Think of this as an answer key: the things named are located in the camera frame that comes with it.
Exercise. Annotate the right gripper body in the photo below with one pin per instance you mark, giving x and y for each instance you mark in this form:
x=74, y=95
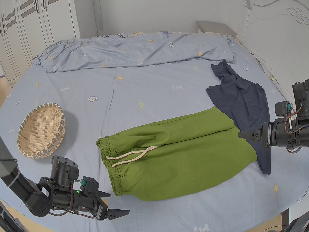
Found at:
x=277, y=134

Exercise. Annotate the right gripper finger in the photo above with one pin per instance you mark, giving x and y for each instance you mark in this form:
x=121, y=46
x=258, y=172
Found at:
x=253, y=135

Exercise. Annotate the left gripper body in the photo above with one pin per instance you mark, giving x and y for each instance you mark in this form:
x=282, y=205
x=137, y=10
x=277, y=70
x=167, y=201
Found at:
x=89, y=204

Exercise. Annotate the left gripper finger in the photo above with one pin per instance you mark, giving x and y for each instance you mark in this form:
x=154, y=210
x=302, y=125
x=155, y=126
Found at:
x=115, y=213
x=103, y=194

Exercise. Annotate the green shorts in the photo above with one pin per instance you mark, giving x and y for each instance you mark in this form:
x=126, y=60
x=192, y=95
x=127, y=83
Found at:
x=181, y=158

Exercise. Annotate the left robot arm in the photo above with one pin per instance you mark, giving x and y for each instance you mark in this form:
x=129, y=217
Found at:
x=29, y=192

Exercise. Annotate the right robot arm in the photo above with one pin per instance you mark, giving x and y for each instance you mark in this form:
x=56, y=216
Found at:
x=301, y=93

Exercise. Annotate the dark blue garment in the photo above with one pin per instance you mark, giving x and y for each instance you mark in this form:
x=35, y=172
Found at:
x=241, y=100

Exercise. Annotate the round woven basket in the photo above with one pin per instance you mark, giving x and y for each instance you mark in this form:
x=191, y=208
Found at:
x=41, y=129

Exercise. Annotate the bed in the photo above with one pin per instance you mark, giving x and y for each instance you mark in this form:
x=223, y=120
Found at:
x=157, y=90

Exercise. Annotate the grey bedside table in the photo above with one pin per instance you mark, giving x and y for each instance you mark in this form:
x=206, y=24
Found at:
x=214, y=26

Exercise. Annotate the pale blue quilt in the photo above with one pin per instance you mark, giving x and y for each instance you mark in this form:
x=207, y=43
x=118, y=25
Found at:
x=132, y=52

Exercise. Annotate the white wardrobe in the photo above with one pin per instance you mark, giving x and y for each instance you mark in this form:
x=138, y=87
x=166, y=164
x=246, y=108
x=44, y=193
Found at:
x=24, y=32

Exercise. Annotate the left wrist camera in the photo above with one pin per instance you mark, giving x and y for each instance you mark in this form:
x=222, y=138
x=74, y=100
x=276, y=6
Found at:
x=91, y=185

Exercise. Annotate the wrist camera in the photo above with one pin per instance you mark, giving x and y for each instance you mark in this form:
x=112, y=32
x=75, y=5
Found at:
x=281, y=109
x=91, y=185

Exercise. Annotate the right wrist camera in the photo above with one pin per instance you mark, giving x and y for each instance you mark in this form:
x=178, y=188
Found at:
x=281, y=109

